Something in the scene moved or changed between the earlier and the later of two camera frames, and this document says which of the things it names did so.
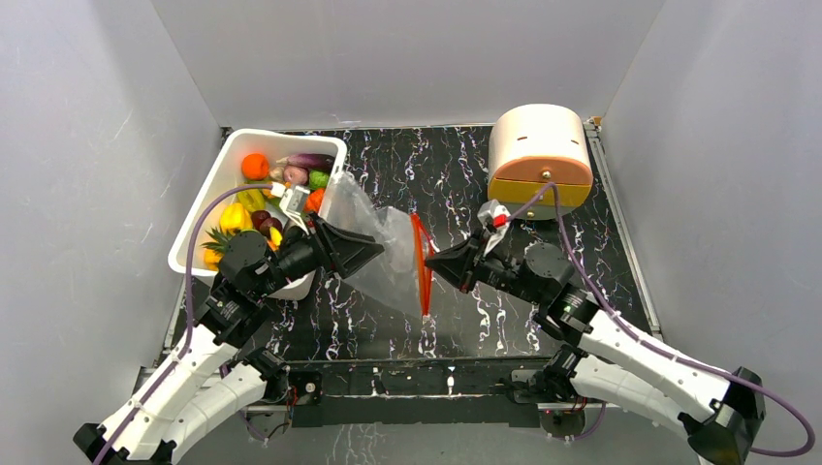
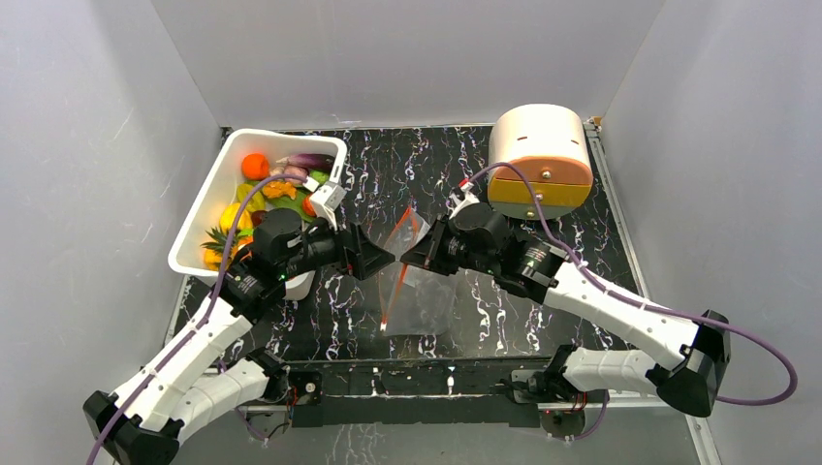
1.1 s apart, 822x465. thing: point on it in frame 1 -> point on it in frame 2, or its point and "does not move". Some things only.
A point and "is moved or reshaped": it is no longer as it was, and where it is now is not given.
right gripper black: (475, 264) -> (438, 244)
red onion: (296, 174) does not move
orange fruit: (255, 167) does not move
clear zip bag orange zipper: (400, 275) is moved or reshaped
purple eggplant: (311, 161) does not move
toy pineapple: (214, 248) does not move
